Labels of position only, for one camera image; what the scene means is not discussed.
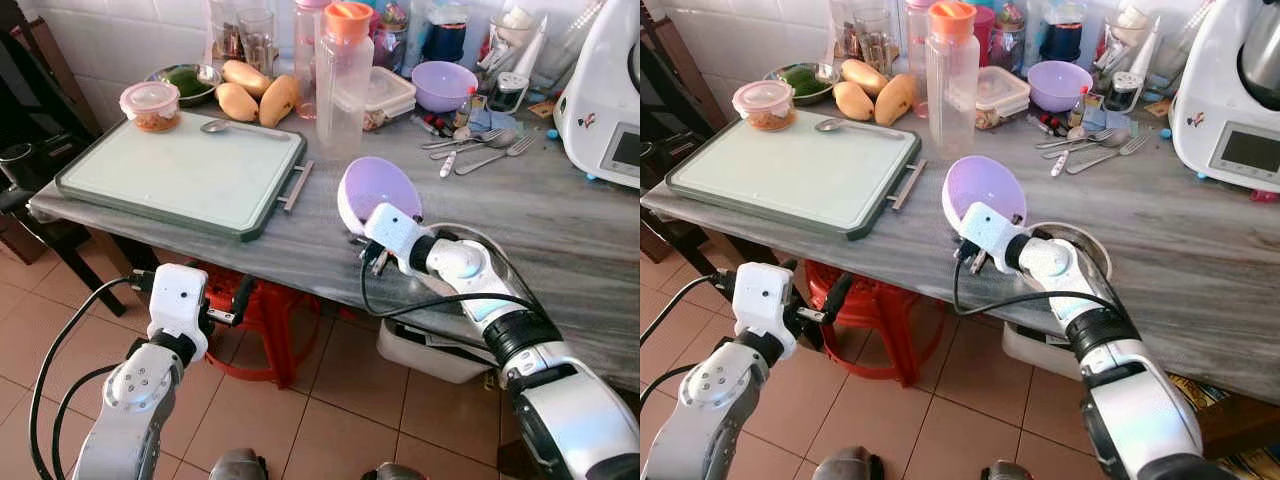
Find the purple plastic bowl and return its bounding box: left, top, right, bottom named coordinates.
left=1026, top=60, right=1094, bottom=114
left=338, top=156, right=424, bottom=237
left=411, top=61, right=480, bottom=114
left=942, top=154, right=1028, bottom=233

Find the red plastic stool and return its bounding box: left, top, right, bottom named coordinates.
left=799, top=259, right=947, bottom=390
left=189, top=261, right=323, bottom=390

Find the white plastic bin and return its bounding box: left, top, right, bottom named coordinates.
left=376, top=317, right=492, bottom=385
left=1002, top=321, right=1087, bottom=382

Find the white tray with green rim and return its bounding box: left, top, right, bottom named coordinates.
left=54, top=127, right=316, bottom=242
left=664, top=127, right=929, bottom=242

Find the shiny metal bowl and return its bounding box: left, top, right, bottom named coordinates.
left=1024, top=221, right=1114, bottom=288

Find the black chair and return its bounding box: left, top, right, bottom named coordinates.
left=640, top=8, right=743, bottom=293
left=0, top=18, right=133, bottom=313

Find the clear square food container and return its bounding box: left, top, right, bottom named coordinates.
left=361, top=66, right=418, bottom=132
left=974, top=65, right=1032, bottom=132

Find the yellow mango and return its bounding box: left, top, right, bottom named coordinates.
left=840, top=58, right=890, bottom=98
left=258, top=74, right=300, bottom=129
left=215, top=81, right=260, bottom=124
left=874, top=72, right=917, bottom=128
left=832, top=80, right=876, bottom=123
left=221, top=59, right=274, bottom=99

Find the clear bottle with orange cap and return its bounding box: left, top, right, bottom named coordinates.
left=924, top=1, right=982, bottom=162
left=315, top=1, right=376, bottom=162

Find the metal fork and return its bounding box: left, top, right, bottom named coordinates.
left=1064, top=134, right=1149, bottom=177
left=454, top=134, right=537, bottom=177

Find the grey left robot foot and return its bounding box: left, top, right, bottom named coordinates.
left=811, top=445, right=887, bottom=480
left=209, top=447, right=267, bottom=480

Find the metal spoon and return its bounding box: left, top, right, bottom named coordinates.
left=199, top=118, right=292, bottom=139
left=813, top=117, right=903, bottom=139
left=1034, top=127, right=1131, bottom=152
left=419, top=127, right=517, bottom=152

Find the round container with pink lid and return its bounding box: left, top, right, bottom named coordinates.
left=119, top=81, right=183, bottom=134
left=731, top=79, right=797, bottom=133

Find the clear bottle with pink cap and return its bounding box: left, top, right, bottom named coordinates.
left=904, top=0, right=937, bottom=120
left=293, top=0, right=332, bottom=122

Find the metal bowl with green fruit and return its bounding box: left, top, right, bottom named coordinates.
left=147, top=63, right=224, bottom=108
left=764, top=62, right=843, bottom=108

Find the clear glass tumbler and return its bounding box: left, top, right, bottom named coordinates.
left=235, top=7, right=277, bottom=77
left=853, top=6, right=894, bottom=76

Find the dark blue jar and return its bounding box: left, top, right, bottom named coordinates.
left=421, top=4, right=472, bottom=64
left=1038, top=4, right=1087, bottom=64

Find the white kitchen appliance with display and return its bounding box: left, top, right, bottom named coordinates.
left=1167, top=0, right=1280, bottom=194
left=552, top=0, right=641, bottom=190

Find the colourful woven floor mat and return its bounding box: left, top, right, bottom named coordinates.
left=1168, top=374, right=1280, bottom=480

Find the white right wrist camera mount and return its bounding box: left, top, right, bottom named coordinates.
left=957, top=202, right=1032, bottom=274
left=363, top=202, right=437, bottom=277

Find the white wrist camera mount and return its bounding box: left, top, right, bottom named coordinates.
left=363, top=202, right=437, bottom=277
left=732, top=261, right=798, bottom=342
left=147, top=262, right=210, bottom=342
left=957, top=202, right=1032, bottom=274

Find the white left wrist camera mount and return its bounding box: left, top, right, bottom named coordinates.
left=147, top=262, right=210, bottom=342
left=732, top=261, right=798, bottom=342

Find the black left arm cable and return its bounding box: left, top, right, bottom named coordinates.
left=27, top=276, right=151, bottom=480
left=640, top=274, right=737, bottom=403

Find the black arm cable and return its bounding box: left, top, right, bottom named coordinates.
left=27, top=276, right=151, bottom=480
left=951, top=254, right=1113, bottom=320
left=359, top=254, right=543, bottom=322
left=640, top=274, right=737, bottom=403

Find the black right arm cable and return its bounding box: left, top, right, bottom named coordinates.
left=951, top=254, right=1113, bottom=320
left=359, top=254, right=543, bottom=322

